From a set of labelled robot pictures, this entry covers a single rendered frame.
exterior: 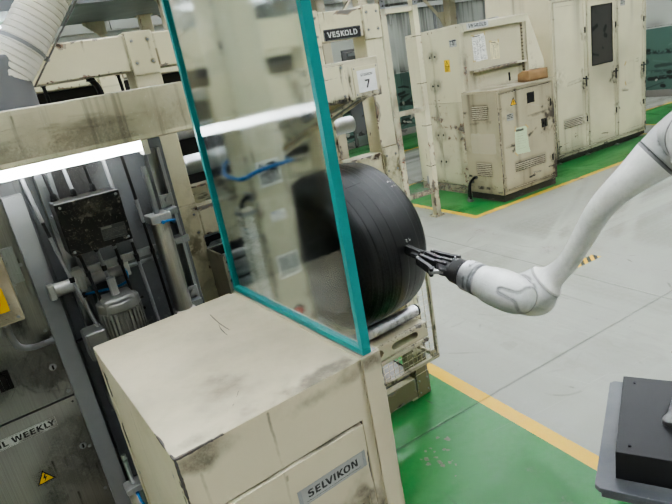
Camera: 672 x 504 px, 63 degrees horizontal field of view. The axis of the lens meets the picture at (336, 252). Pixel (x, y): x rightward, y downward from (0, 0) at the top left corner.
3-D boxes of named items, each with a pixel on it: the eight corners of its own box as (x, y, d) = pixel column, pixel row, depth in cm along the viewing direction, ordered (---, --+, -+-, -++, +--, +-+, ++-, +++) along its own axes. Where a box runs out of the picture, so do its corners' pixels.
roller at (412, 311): (336, 339, 179) (334, 348, 182) (344, 349, 177) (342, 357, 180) (414, 300, 197) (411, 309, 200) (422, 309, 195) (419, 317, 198)
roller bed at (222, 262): (240, 328, 208) (221, 255, 199) (224, 318, 220) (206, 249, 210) (284, 309, 218) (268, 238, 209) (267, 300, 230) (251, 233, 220)
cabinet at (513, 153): (506, 203, 620) (497, 90, 581) (470, 197, 669) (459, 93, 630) (560, 183, 660) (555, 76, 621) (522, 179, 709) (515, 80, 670)
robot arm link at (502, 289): (463, 296, 146) (490, 303, 154) (511, 319, 134) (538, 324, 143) (477, 258, 145) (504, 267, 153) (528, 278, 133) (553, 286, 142)
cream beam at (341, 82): (245, 126, 181) (235, 80, 177) (215, 127, 201) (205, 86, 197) (384, 94, 212) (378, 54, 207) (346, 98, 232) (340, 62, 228)
